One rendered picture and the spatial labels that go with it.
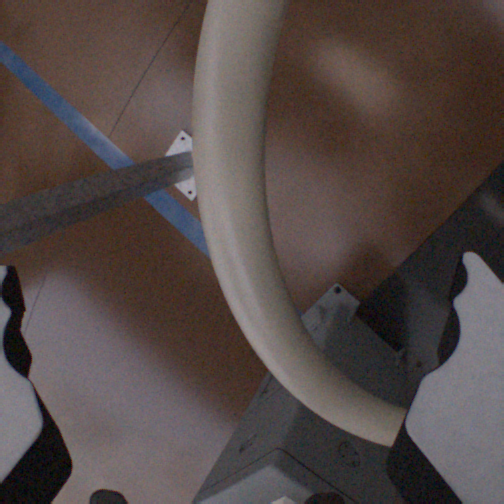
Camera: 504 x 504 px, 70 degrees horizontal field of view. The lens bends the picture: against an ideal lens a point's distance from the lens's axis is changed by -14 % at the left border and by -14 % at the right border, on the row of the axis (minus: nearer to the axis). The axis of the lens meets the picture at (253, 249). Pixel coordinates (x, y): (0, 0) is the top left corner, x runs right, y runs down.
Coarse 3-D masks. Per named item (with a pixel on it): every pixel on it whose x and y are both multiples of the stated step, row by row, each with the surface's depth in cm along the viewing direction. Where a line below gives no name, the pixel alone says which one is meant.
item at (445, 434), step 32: (480, 288) 9; (448, 320) 9; (480, 320) 8; (448, 352) 8; (480, 352) 7; (448, 384) 7; (480, 384) 6; (416, 416) 6; (448, 416) 6; (480, 416) 6; (416, 448) 6; (448, 448) 5; (480, 448) 5; (416, 480) 6; (448, 480) 5; (480, 480) 5
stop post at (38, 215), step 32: (160, 160) 138; (192, 160) 153; (64, 192) 95; (96, 192) 103; (128, 192) 117; (192, 192) 160; (0, 224) 75; (32, 224) 82; (64, 224) 96; (0, 256) 78
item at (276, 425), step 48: (336, 288) 151; (336, 336) 134; (384, 384) 130; (240, 432) 121; (288, 432) 90; (336, 432) 99; (240, 480) 86; (288, 480) 79; (336, 480) 86; (384, 480) 95
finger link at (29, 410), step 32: (0, 288) 9; (0, 320) 8; (0, 352) 7; (0, 384) 7; (32, 384) 7; (0, 416) 6; (32, 416) 6; (0, 448) 5; (32, 448) 6; (64, 448) 7; (0, 480) 5; (32, 480) 6; (64, 480) 6
